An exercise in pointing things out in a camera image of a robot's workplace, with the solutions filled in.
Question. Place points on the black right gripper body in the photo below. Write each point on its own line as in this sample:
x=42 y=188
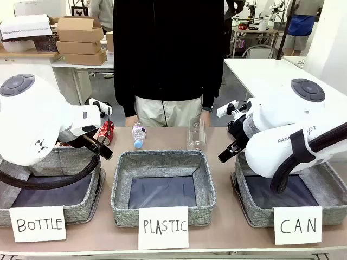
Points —
x=238 y=131

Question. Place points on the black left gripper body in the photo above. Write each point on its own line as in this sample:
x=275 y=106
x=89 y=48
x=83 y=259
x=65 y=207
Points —
x=86 y=142

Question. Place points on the crushed red soda can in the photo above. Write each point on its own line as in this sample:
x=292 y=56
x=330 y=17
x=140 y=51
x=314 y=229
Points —
x=107 y=132

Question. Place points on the large clear plastic bottle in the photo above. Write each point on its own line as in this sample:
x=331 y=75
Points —
x=196 y=135

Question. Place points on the small blue-capped plastic bottle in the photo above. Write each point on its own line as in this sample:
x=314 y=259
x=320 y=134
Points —
x=139 y=134

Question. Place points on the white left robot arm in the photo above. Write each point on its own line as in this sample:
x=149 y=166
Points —
x=32 y=122

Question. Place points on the person's left forearm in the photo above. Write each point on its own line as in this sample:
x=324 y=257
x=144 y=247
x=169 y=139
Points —
x=214 y=86

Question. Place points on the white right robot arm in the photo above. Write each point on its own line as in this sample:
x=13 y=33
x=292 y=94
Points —
x=287 y=119

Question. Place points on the person's right forearm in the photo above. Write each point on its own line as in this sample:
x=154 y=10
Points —
x=123 y=92

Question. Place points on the grey fabric basket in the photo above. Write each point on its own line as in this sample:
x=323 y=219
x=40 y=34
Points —
x=122 y=176
x=260 y=214
x=77 y=214

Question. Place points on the CAN paper label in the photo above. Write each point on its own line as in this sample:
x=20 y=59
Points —
x=298 y=226

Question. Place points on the person's left hand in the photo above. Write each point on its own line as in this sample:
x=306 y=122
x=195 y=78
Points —
x=207 y=117

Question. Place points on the person's right hand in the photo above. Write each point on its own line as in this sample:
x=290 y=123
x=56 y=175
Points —
x=130 y=121

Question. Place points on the silver wristwatch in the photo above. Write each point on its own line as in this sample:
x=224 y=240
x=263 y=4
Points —
x=208 y=109

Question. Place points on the large white table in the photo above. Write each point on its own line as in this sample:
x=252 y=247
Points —
x=257 y=73

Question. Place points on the person's beige trousers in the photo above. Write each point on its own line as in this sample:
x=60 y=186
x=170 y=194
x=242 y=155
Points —
x=168 y=111

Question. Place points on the white desk with legs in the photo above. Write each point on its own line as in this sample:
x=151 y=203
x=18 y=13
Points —
x=81 y=66

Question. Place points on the white metal chair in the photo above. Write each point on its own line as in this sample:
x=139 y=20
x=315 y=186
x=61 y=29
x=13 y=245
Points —
x=257 y=51

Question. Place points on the flat closed cardboard box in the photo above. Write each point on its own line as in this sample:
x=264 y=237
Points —
x=78 y=47
x=85 y=58

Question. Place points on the PLASTIC paper label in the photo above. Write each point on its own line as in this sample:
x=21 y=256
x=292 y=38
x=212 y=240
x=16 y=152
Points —
x=163 y=227

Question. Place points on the BOTTLE paper label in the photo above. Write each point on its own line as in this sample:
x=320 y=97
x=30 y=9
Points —
x=38 y=224

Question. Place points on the cluttered background workbench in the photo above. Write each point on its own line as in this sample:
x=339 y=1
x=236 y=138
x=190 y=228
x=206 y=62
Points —
x=257 y=33

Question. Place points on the small cardboard box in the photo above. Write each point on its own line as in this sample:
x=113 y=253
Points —
x=109 y=40

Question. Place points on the dark patterned box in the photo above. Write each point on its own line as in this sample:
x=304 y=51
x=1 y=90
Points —
x=46 y=44

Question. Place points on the wooden board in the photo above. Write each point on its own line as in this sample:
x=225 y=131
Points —
x=27 y=54

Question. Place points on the person in black sweater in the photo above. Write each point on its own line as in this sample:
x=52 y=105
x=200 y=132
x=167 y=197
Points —
x=168 y=48

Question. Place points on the black pole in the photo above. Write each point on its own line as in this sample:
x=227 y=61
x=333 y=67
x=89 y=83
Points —
x=286 y=29

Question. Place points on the open cardboard box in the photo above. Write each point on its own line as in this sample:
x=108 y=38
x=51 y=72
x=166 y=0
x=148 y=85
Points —
x=80 y=29

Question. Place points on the white foam box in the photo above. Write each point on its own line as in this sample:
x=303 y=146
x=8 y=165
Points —
x=19 y=46

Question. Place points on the bystander in dark clothes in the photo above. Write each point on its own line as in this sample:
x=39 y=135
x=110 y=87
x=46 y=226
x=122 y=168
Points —
x=230 y=9

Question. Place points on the bystander in blue shirt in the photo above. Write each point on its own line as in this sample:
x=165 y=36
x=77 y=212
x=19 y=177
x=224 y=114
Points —
x=301 y=24

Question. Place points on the bystander in grey shirt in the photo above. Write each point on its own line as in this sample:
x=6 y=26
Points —
x=104 y=13

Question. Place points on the white box with text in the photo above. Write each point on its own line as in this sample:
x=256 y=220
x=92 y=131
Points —
x=25 y=27

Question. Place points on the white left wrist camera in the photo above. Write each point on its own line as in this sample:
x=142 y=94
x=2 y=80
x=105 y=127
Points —
x=99 y=105

